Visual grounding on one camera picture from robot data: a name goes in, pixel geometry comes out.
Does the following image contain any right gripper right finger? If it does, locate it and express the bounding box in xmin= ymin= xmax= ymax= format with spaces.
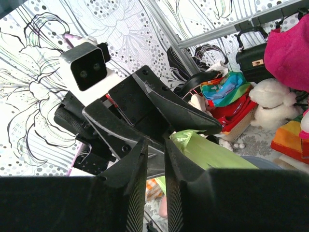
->
xmin=165 ymin=140 xmax=309 ymax=232

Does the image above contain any orange checked towel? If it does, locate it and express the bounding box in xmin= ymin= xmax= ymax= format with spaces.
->
xmin=145 ymin=179 xmax=163 ymax=202

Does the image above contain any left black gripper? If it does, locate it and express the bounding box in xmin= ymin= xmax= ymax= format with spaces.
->
xmin=54 ymin=66 xmax=222 ymax=175

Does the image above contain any magenta hanging cloth bag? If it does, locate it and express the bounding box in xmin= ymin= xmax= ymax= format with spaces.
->
xmin=264 ymin=14 xmax=309 ymax=92

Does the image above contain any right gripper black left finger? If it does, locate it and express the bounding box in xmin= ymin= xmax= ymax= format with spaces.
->
xmin=0 ymin=140 xmax=147 ymax=232

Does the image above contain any green plastic trash bag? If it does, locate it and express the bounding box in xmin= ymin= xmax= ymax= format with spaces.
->
xmin=154 ymin=130 xmax=258 ymax=194

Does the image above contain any pink plush pig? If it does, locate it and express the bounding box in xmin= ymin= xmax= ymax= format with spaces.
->
xmin=299 ymin=112 xmax=309 ymax=140

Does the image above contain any pink glasses case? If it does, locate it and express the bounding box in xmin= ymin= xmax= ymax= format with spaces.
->
xmin=159 ymin=196 xmax=168 ymax=218

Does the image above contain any red folded cloth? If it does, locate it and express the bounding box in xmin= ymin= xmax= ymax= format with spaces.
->
xmin=211 ymin=93 xmax=257 ymax=133

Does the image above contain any white plush lamb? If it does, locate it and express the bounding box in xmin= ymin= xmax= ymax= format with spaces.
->
xmin=249 ymin=78 xmax=303 ymax=130

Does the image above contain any rainbow striped bag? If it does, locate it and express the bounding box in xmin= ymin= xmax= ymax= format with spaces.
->
xmin=271 ymin=115 xmax=309 ymax=164

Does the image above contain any blue plastic trash bin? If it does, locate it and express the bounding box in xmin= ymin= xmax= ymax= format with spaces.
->
xmin=241 ymin=156 xmax=281 ymax=170

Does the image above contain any colourful scarf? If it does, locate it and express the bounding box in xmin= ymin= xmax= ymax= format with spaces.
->
xmin=200 ymin=72 xmax=251 ymax=107

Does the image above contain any black leather handbag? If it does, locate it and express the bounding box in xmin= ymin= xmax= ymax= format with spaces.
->
xmin=236 ymin=26 xmax=274 ymax=83

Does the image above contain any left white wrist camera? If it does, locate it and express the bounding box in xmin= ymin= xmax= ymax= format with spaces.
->
xmin=59 ymin=33 xmax=123 ymax=106

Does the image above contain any cream canvas tote bag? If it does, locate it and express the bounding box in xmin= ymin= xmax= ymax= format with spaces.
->
xmin=188 ymin=94 xmax=212 ymax=116

